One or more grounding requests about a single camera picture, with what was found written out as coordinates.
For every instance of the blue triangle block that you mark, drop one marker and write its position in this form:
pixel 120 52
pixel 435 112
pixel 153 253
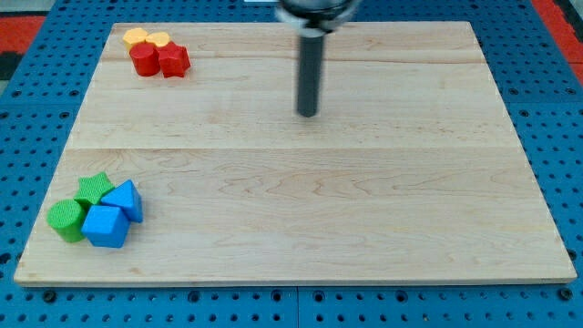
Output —
pixel 126 197

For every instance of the green cylinder block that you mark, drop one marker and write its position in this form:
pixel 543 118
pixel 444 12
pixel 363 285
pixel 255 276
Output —
pixel 66 219

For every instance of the blue cube block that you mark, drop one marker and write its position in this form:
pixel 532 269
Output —
pixel 106 226

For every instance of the red cylinder block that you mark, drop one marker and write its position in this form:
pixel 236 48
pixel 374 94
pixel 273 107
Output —
pixel 145 58

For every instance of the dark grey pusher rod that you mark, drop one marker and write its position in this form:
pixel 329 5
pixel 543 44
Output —
pixel 309 75

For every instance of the yellow hexagon block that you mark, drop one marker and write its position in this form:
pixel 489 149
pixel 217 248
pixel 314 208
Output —
pixel 133 37

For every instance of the wooden board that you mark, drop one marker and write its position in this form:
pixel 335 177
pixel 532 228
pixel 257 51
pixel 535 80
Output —
pixel 412 173

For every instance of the red star block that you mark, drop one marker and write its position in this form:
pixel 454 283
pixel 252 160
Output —
pixel 173 60

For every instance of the yellow heart block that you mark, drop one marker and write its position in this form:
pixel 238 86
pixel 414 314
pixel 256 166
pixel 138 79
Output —
pixel 158 39

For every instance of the green star block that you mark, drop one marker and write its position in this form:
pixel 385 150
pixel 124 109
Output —
pixel 92 189

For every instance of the round grey tool mount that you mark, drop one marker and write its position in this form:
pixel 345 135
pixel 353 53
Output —
pixel 315 18

